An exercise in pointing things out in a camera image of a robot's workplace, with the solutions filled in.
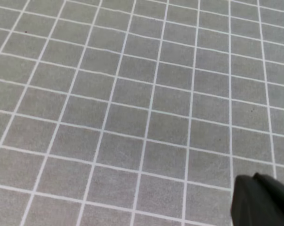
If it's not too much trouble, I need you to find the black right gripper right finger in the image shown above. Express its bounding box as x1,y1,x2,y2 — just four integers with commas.
253,173,284,214

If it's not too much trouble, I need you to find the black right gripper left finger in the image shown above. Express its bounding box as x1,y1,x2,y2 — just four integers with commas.
231,174,284,226

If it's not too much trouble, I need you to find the grey grid tablecloth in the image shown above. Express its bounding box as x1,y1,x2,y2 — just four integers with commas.
0,0,284,226

